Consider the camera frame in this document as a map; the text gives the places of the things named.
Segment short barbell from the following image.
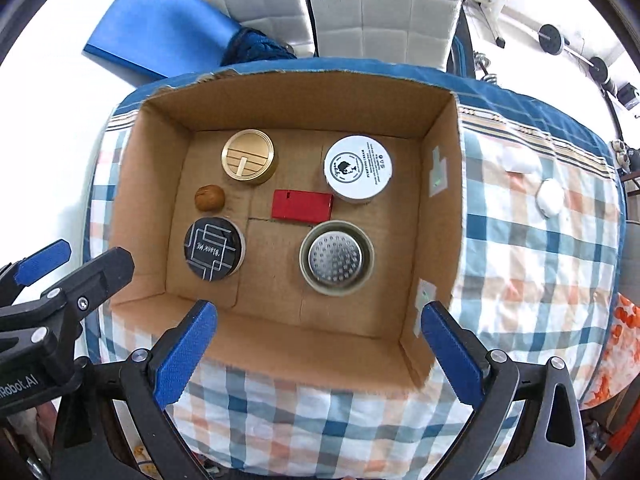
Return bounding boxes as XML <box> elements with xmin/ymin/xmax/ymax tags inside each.
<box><xmin>539</xmin><ymin>24</ymin><xmax>632</xmax><ymax>97</ymax></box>

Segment blue bench pad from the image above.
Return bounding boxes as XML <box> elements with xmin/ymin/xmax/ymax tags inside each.
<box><xmin>449</xmin><ymin>10</ymin><xmax>476</xmax><ymax>77</ymax></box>

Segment small red box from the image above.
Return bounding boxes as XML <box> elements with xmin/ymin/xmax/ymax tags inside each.
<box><xmin>271</xmin><ymin>189</ymin><xmax>333</xmax><ymax>224</ymax></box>

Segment perforated metal cup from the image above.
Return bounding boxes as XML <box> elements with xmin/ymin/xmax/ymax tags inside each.
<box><xmin>299</xmin><ymin>220</ymin><xmax>376</xmax><ymax>296</ymax></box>

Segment brown walnut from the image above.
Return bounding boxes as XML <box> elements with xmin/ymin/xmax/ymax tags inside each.
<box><xmin>195</xmin><ymin>185</ymin><xmax>224</xmax><ymax>211</ymax></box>

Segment blue folded mat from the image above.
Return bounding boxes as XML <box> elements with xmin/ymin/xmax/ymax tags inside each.
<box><xmin>82</xmin><ymin>0</ymin><xmax>241</xmax><ymax>81</ymax></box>

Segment pair of white shoes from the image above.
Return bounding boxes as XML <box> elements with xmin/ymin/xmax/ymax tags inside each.
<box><xmin>612</xmin><ymin>140</ymin><xmax>640</xmax><ymax>173</ymax></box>

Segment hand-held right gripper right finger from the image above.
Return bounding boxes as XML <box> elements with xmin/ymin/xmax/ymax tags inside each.
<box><xmin>420</xmin><ymin>301</ymin><xmax>586</xmax><ymax>480</ymax></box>

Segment gold round tin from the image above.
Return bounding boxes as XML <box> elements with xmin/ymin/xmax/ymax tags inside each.
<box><xmin>221</xmin><ymin>130</ymin><xmax>277</xmax><ymax>186</ymax></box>

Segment orange and white cloth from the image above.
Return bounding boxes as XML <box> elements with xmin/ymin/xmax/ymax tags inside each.
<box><xmin>580</xmin><ymin>292</ymin><xmax>640</xmax><ymax>408</ymax></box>

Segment small white case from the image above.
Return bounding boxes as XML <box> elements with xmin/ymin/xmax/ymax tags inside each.
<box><xmin>536</xmin><ymin>178</ymin><xmax>565</xmax><ymax>218</ymax></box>

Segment white round tin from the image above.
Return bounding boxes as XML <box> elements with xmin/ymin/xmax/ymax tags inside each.
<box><xmin>323</xmin><ymin>135</ymin><xmax>394</xmax><ymax>204</ymax></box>

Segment white weight bench rack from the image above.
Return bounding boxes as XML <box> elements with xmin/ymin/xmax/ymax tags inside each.
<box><xmin>465</xmin><ymin>0</ymin><xmax>531</xmax><ymax>48</ymax></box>

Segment plaid tablecloth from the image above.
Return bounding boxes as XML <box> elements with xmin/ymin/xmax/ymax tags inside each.
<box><xmin>87</xmin><ymin>57</ymin><xmax>628</xmax><ymax>466</ymax></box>

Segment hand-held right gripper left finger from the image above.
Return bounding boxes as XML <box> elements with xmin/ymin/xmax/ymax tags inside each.
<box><xmin>50</xmin><ymin>300</ymin><xmax>221</xmax><ymax>480</ymax></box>

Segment dark blue bag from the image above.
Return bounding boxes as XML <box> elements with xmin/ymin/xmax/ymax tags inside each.
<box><xmin>220</xmin><ymin>27</ymin><xmax>296</xmax><ymax>66</ymax></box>

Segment cardboard box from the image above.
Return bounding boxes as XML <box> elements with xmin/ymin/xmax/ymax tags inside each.
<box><xmin>107</xmin><ymin>67</ymin><xmax>468</xmax><ymax>391</ymax></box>

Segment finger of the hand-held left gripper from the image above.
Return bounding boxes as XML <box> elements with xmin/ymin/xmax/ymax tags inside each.
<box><xmin>27</xmin><ymin>246</ymin><xmax>136</xmax><ymax>333</ymax></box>
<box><xmin>0</xmin><ymin>239</ymin><xmax>72</xmax><ymax>306</ymax></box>

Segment small dumbbell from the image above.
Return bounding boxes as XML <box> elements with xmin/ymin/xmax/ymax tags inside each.
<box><xmin>472</xmin><ymin>51</ymin><xmax>501</xmax><ymax>85</ymax></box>

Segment black round tin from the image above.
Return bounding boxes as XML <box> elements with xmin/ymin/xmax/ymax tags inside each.
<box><xmin>184</xmin><ymin>216</ymin><xmax>247</xmax><ymax>281</ymax></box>

